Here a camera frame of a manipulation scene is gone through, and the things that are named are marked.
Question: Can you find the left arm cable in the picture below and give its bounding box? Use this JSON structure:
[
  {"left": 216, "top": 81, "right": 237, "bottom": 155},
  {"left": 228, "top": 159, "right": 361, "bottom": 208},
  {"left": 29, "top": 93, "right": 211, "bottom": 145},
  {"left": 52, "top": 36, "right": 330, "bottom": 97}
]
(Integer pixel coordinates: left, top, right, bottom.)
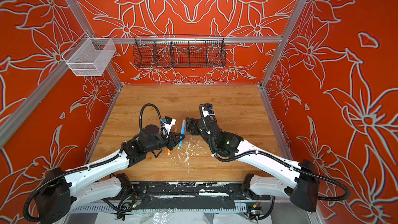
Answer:
[{"left": 139, "top": 103, "right": 163, "bottom": 131}]

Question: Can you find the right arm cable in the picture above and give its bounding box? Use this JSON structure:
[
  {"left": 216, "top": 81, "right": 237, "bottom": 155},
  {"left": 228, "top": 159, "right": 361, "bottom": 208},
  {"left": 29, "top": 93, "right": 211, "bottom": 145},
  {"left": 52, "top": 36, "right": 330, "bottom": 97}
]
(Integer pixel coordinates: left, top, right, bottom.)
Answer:
[{"left": 198, "top": 104, "right": 351, "bottom": 201}]

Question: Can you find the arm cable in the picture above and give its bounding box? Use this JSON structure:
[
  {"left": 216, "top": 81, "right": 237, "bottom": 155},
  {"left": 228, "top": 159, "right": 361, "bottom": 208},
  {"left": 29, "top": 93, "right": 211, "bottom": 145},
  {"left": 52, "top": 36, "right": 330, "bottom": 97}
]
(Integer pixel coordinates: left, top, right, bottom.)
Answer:
[
  {"left": 139, "top": 103, "right": 163, "bottom": 131},
  {"left": 198, "top": 104, "right": 351, "bottom": 201}
]

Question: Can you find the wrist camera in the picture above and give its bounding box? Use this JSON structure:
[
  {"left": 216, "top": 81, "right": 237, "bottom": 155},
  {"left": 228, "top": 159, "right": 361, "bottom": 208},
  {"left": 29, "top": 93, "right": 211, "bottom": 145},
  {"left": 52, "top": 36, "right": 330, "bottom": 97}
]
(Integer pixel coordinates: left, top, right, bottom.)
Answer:
[
  {"left": 160, "top": 116, "right": 176, "bottom": 138},
  {"left": 202, "top": 103, "right": 214, "bottom": 116}
]

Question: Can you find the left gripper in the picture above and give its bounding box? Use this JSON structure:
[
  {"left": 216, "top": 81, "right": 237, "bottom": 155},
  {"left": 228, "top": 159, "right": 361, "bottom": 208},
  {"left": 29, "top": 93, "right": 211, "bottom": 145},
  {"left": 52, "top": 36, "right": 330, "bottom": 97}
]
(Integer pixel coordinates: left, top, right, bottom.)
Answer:
[{"left": 146, "top": 131, "right": 186, "bottom": 154}]

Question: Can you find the black wire basket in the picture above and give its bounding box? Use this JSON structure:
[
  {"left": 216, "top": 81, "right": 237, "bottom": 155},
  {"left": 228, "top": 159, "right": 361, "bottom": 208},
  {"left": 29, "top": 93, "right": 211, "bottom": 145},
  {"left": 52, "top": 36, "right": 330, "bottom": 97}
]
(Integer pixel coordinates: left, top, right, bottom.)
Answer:
[{"left": 133, "top": 35, "right": 227, "bottom": 68}]

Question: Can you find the blue highlighter pen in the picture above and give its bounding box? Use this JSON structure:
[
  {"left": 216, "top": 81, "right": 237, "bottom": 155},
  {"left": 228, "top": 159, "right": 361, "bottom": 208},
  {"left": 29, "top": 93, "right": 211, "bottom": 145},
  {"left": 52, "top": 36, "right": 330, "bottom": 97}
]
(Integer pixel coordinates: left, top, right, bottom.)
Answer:
[{"left": 178, "top": 127, "right": 185, "bottom": 149}]

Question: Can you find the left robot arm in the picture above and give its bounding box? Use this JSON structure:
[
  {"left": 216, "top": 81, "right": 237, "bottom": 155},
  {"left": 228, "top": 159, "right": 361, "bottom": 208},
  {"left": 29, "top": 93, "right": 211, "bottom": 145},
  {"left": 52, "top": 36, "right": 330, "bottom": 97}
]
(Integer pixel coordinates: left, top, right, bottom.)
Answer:
[{"left": 22, "top": 124, "right": 185, "bottom": 224}]

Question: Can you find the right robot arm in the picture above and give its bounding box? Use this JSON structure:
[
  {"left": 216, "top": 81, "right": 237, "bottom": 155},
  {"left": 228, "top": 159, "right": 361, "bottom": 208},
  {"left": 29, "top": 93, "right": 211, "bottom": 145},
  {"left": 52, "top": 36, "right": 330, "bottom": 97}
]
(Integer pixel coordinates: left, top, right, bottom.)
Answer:
[{"left": 186, "top": 117, "right": 351, "bottom": 212}]

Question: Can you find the white mesh basket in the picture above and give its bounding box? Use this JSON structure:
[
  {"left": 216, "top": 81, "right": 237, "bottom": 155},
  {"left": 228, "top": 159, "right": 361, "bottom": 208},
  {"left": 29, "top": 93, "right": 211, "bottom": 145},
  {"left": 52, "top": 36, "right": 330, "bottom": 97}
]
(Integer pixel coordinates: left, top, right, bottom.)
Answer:
[{"left": 61, "top": 33, "right": 116, "bottom": 77}]

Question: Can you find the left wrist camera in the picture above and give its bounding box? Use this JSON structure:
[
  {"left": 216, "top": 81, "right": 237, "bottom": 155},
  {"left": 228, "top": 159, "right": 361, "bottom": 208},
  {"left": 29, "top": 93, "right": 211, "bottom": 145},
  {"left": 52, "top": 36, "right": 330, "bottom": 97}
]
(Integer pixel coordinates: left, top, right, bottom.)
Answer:
[{"left": 160, "top": 116, "right": 176, "bottom": 138}]

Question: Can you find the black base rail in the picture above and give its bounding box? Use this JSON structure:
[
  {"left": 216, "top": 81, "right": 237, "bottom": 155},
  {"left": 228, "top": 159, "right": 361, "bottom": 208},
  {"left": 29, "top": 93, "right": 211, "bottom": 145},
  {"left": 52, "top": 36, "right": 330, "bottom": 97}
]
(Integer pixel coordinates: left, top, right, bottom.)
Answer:
[{"left": 104, "top": 181, "right": 271, "bottom": 211}]

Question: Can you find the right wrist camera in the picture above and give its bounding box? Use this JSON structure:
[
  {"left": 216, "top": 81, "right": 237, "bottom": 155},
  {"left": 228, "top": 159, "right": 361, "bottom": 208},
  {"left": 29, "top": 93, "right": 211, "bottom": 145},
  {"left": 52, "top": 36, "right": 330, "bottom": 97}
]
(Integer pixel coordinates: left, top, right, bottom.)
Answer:
[{"left": 202, "top": 103, "right": 214, "bottom": 116}]

